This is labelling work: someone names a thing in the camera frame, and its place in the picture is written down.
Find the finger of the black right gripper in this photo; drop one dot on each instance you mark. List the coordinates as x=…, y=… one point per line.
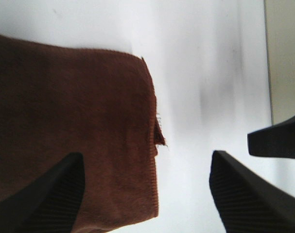
x=275, y=141

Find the beige storage box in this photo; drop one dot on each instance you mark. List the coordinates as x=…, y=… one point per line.
x=280, y=39

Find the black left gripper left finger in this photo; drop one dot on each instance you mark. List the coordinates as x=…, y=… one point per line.
x=49, y=204

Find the brown square towel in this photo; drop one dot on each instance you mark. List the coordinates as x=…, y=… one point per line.
x=101, y=103

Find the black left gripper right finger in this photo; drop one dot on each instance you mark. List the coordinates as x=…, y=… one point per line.
x=246, y=203

